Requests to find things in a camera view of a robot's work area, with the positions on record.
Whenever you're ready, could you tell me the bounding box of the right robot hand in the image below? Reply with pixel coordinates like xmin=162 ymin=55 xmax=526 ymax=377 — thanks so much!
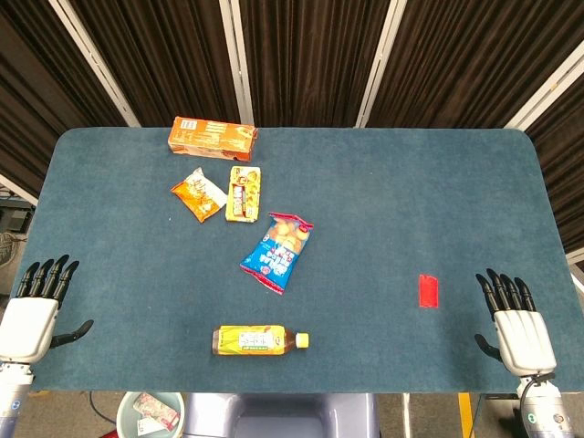
xmin=474 ymin=268 xmax=558 ymax=378

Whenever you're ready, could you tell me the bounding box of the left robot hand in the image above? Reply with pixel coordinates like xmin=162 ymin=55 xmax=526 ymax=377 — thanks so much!
xmin=0 ymin=254 xmax=95 ymax=365

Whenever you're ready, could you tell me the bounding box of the red tape strip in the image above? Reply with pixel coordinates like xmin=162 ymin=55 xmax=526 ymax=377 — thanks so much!
xmin=417 ymin=274 xmax=441 ymax=310

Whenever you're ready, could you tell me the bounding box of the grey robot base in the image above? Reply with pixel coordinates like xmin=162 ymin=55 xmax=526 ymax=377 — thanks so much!
xmin=182 ymin=392 xmax=382 ymax=438

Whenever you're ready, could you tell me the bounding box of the white bucket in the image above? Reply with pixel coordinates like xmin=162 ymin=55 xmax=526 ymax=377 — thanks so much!
xmin=116 ymin=391 xmax=186 ymax=438

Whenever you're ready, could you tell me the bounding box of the red white packet in bucket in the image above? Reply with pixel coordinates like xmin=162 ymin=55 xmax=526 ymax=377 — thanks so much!
xmin=131 ymin=392 xmax=181 ymax=434

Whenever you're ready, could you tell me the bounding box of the orange white snack packet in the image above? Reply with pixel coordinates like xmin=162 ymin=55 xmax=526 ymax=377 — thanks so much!
xmin=171 ymin=167 xmax=228 ymax=224

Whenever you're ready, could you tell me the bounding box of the yellow tea bottle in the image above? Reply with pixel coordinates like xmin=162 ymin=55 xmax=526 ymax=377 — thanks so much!
xmin=211 ymin=324 xmax=311 ymax=358

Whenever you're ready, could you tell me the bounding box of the blue table mat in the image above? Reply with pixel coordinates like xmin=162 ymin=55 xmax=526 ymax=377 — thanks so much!
xmin=0 ymin=127 xmax=584 ymax=394

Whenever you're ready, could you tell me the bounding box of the yellow snack packet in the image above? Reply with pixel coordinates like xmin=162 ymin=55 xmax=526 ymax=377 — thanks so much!
xmin=224 ymin=165 xmax=263 ymax=224

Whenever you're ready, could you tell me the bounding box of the blue snack bag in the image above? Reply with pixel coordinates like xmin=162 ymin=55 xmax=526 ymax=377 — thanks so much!
xmin=239 ymin=211 xmax=315 ymax=297

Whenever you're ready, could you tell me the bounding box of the orange cardboard snack box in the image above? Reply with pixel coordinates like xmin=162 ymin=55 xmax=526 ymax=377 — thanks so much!
xmin=167 ymin=116 xmax=259 ymax=163

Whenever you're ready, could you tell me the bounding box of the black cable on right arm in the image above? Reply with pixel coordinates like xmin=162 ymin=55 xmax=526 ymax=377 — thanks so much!
xmin=519 ymin=372 xmax=555 ymax=438

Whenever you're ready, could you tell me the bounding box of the black cable on floor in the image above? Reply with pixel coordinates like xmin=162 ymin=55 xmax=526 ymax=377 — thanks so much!
xmin=89 ymin=391 xmax=118 ymax=425

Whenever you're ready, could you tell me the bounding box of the white partition frame post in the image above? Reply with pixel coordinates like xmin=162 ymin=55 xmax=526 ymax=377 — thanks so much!
xmin=504 ymin=41 xmax=584 ymax=130
xmin=47 ymin=0 xmax=141 ymax=128
xmin=217 ymin=0 xmax=256 ymax=126
xmin=354 ymin=0 xmax=408 ymax=129
xmin=0 ymin=172 xmax=39 ymax=206

